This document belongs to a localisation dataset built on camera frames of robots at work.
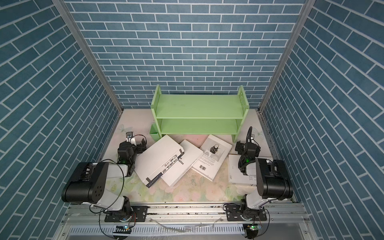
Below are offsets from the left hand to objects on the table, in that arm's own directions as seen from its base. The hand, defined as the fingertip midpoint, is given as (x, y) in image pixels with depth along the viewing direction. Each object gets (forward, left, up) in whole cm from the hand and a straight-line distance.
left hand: (136, 139), depth 93 cm
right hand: (-2, -71, 0) cm, 71 cm away
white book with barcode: (-7, -50, -4) cm, 51 cm away
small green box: (+9, -8, -6) cm, 14 cm away
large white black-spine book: (-18, -14, +4) cm, 23 cm away
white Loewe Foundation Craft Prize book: (-23, -60, -4) cm, 65 cm away
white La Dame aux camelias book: (-19, -28, -4) cm, 34 cm away
